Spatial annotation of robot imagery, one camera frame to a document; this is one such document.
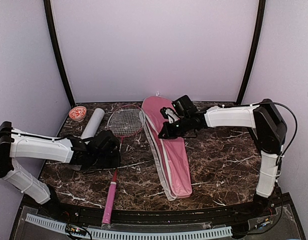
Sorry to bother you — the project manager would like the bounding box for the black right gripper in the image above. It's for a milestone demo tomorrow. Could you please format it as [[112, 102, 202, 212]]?
[[159, 115, 191, 139]]

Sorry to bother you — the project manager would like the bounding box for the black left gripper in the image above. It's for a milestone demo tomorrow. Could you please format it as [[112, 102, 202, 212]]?
[[91, 149, 121, 169]]

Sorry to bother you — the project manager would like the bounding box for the white shuttlecock tube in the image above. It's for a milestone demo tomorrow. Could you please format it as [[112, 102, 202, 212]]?
[[81, 108, 105, 139]]

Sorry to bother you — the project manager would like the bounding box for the pink racket bag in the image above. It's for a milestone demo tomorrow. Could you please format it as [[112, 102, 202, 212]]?
[[142, 96, 192, 201]]

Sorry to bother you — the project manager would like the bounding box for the red badminton racket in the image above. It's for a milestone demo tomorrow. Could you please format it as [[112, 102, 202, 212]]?
[[102, 104, 145, 225]]

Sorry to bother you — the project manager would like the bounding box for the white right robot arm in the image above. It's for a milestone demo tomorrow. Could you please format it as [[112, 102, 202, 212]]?
[[158, 95, 290, 198]]

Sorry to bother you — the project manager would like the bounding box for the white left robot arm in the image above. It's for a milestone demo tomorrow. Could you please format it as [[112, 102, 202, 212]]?
[[0, 121, 121, 218]]

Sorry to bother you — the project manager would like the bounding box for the red patterned bowl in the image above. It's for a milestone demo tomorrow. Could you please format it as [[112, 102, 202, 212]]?
[[68, 106, 87, 122]]

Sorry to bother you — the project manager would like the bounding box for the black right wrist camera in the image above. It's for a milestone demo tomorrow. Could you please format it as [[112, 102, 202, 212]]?
[[172, 95, 198, 118]]

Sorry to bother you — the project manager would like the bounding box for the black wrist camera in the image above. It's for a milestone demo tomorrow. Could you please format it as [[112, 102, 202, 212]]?
[[88, 130, 120, 154], [172, 95, 198, 118]]

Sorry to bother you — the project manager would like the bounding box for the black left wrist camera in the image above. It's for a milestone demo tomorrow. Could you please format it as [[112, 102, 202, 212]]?
[[88, 130, 120, 154]]

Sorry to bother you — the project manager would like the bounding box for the black table front rail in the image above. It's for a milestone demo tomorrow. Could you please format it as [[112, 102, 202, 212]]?
[[53, 203, 276, 228]]

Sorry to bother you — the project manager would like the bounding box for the white cable duct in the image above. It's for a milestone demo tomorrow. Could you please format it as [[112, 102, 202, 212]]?
[[25, 213, 232, 240]]

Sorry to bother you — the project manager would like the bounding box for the black frame post right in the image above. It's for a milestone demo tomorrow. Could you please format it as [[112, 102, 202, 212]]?
[[236, 0, 266, 105]]

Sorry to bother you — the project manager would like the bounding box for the black frame post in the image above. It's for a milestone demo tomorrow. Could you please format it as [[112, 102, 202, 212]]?
[[43, 0, 76, 107], [236, 0, 266, 105]]

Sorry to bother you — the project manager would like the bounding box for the black frame post left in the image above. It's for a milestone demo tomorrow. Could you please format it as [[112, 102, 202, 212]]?
[[43, 0, 76, 107]]

